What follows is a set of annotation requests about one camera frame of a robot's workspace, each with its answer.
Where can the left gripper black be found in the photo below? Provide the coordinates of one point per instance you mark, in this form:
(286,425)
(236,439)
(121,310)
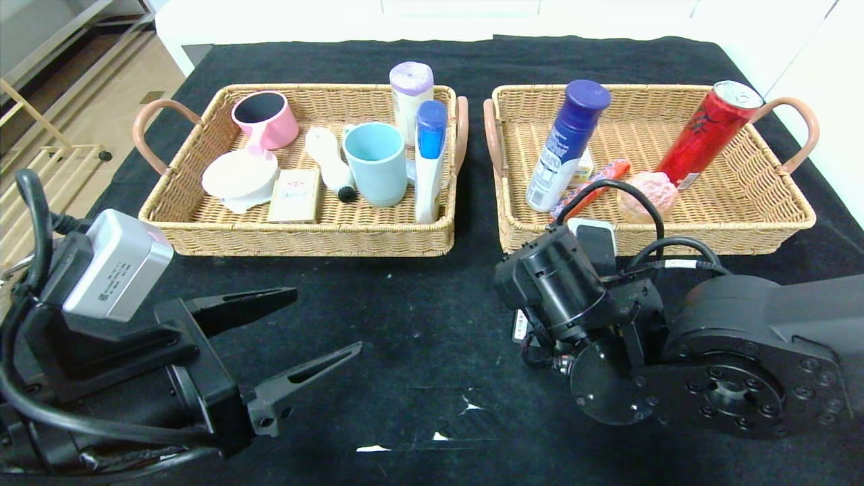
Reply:
(202,364)

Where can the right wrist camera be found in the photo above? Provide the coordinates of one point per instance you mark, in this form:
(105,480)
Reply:
(597,250)

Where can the tall red drink can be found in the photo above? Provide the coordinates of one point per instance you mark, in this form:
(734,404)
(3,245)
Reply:
(702,142)

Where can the orange sausage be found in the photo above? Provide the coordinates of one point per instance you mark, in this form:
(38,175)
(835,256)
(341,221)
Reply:
(614,170)

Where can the round metal rimmed bin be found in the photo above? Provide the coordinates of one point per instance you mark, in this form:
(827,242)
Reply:
(12,270)

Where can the small white paper scrap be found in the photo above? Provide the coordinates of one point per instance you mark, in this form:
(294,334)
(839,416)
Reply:
(441,437)
(470,406)
(371,448)

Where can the indigo capped drink bottle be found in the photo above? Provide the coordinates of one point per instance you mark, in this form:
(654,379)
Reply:
(557,169)

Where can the cream card box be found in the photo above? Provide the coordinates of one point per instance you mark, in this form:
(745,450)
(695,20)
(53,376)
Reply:
(295,196)

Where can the wicker basket holding household items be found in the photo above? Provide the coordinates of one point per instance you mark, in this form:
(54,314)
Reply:
(378,233)

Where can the black table cloth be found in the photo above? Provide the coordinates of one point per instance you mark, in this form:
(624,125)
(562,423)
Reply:
(418,317)

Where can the wicker basket holding food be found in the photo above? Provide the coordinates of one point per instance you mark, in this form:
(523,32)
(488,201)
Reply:
(742,202)

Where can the purple lid cylinder container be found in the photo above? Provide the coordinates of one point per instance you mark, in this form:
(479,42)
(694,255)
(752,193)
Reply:
(408,101)

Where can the translucent grey toothbrush case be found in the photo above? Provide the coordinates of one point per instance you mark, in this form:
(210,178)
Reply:
(410,172)

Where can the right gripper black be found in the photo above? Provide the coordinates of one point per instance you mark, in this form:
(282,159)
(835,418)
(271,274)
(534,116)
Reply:
(520,326)

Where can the teal mug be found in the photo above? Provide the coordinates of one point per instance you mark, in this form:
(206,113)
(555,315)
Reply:
(378,172)

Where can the pink mug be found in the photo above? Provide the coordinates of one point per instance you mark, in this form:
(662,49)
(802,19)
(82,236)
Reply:
(280,131)

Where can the white bottle bright blue cap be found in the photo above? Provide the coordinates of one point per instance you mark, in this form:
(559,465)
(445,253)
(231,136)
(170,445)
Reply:
(428,182)

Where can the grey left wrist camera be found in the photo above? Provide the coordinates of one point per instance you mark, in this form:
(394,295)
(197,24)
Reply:
(118,270)

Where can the grey metal shelf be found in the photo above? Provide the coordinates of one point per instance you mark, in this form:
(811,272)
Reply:
(67,27)

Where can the white brush black tip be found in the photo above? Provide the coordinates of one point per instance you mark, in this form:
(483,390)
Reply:
(324,152)

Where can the small white milk carton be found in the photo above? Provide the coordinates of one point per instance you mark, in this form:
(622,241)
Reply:
(584,172)

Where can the pink round bun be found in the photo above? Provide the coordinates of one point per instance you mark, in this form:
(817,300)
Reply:
(668,192)

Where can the light wooden rack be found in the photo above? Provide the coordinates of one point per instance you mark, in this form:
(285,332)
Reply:
(27,155)

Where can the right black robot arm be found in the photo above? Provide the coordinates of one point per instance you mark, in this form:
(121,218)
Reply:
(742,351)

